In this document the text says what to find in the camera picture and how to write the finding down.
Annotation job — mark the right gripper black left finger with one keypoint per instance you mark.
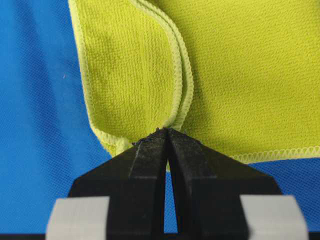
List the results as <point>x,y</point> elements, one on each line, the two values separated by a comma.
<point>135,182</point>

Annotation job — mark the yellow-green microfiber towel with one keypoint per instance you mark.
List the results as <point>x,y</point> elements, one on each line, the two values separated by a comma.
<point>240,76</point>

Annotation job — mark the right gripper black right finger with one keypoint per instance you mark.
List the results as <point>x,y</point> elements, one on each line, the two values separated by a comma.
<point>207,186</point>

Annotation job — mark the blue cloth mat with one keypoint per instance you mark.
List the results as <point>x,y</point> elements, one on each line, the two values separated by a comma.
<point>45,136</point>

